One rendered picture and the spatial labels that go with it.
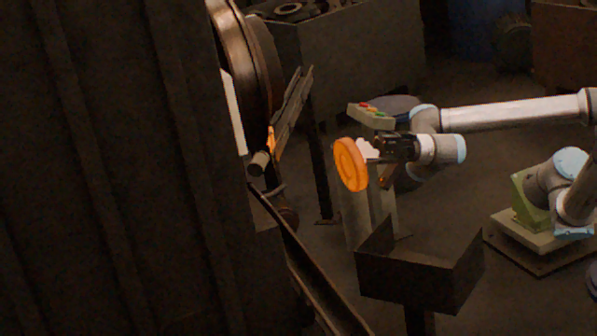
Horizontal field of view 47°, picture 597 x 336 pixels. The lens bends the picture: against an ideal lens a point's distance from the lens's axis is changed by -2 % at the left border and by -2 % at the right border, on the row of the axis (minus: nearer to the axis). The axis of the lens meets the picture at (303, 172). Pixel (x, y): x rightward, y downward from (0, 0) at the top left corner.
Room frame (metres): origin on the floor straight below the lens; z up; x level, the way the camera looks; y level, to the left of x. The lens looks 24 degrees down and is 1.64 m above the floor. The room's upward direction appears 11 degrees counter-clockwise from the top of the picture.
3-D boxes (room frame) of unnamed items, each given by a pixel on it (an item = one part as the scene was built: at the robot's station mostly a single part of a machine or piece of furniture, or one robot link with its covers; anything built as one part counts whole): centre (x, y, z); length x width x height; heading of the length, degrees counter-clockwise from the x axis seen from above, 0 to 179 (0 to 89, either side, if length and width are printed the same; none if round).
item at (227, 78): (1.56, 0.16, 1.15); 0.26 x 0.02 x 0.18; 18
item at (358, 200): (2.70, -0.19, 0.26); 0.12 x 0.12 x 0.52
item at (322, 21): (4.64, -0.31, 0.39); 1.03 x 0.83 x 0.77; 123
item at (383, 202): (2.79, -0.33, 0.31); 0.24 x 0.16 x 0.62; 18
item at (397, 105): (3.27, -0.48, 0.22); 0.32 x 0.32 x 0.43
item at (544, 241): (2.46, -0.95, 0.10); 0.32 x 0.32 x 0.04; 19
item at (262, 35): (1.94, 0.07, 1.11); 0.28 x 0.06 x 0.28; 18
